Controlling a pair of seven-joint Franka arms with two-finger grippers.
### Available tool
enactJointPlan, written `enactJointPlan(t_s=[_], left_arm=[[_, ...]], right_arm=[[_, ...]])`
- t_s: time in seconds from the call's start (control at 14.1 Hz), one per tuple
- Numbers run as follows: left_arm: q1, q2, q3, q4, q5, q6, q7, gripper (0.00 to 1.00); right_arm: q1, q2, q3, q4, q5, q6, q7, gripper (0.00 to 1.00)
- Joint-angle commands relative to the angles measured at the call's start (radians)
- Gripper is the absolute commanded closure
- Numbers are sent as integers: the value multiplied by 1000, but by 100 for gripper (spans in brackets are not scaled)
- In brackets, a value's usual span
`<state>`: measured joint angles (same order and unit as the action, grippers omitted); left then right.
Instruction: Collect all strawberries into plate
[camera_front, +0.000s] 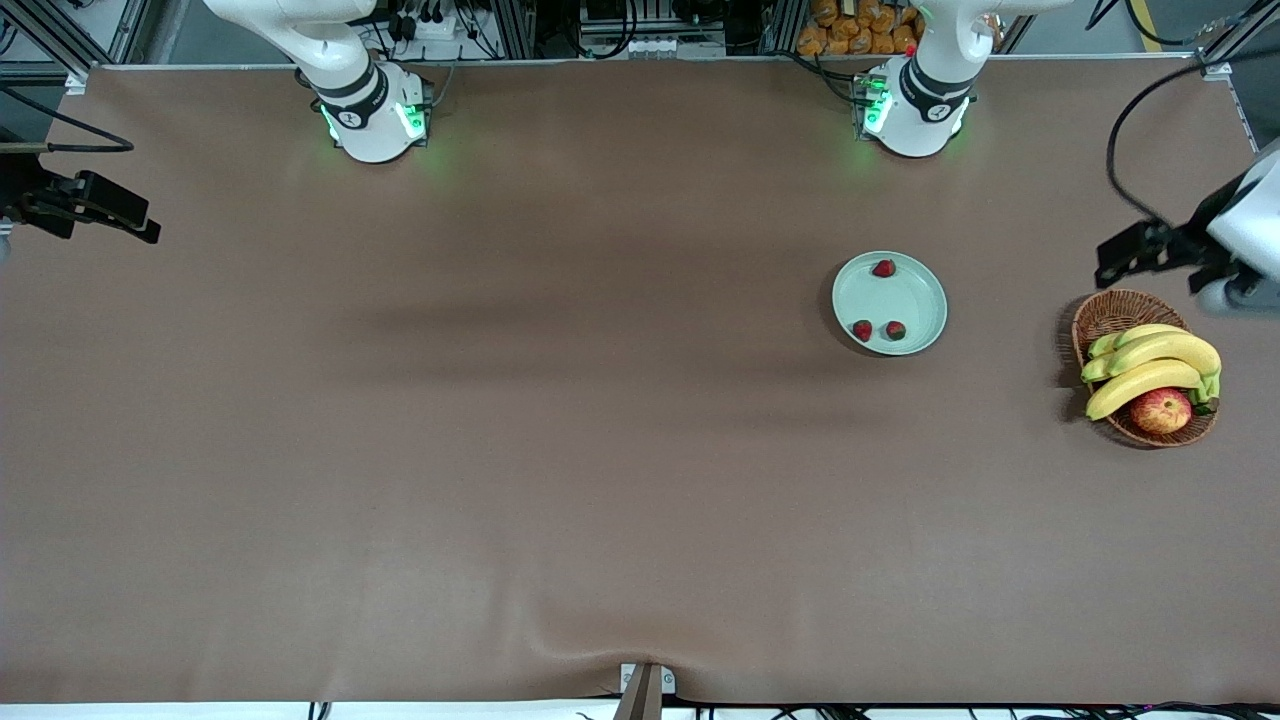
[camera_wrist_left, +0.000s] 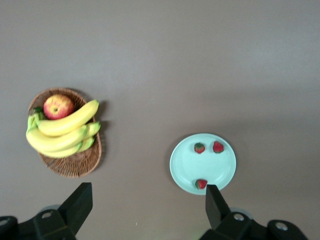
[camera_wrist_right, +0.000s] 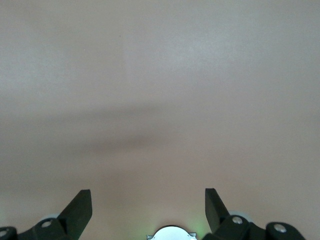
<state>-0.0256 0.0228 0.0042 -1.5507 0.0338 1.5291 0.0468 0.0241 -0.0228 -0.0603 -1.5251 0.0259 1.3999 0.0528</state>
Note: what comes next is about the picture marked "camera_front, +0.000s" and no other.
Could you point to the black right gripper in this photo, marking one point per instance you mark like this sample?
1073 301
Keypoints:
22 196

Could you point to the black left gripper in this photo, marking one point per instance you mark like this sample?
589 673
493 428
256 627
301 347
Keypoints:
1190 243

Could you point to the red strawberry with green leaves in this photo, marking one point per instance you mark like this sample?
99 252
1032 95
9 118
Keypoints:
884 268
895 330

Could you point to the plain red strawberry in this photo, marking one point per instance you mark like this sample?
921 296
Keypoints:
862 330

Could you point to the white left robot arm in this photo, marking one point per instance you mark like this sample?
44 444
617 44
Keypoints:
920 100

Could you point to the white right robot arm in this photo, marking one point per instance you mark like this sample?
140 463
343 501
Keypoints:
370 130

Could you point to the pale green round plate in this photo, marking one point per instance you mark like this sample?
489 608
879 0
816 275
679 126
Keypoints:
905 300

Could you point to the brown wicker basket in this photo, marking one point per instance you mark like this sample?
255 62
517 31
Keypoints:
1110 312

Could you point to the small yellow green banana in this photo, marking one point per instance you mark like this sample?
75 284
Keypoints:
1150 331

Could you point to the large yellow banana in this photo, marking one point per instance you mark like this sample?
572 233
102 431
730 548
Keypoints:
1170 350

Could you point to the red yellow apple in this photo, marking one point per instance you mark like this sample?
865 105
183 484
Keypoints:
1160 410

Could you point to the orange bread roll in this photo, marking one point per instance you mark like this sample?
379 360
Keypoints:
860 42
905 38
812 40
826 10
880 15
884 42

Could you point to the white power strip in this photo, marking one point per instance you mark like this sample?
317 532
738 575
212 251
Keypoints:
445 28

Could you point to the white terminal strip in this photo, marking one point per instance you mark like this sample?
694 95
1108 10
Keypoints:
665 46

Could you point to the black electronics rack unit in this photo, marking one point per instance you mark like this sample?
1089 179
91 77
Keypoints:
600 10

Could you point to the brown table cloth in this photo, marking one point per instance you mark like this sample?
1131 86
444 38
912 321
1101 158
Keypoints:
600 550

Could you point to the brown metal bar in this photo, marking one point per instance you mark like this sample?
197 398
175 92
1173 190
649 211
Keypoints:
640 700

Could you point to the aluminium frame profile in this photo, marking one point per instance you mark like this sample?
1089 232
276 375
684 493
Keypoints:
1222 45
515 25
785 25
55 38

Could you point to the grey metal clamp bracket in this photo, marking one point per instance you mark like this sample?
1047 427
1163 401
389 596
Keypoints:
667 680

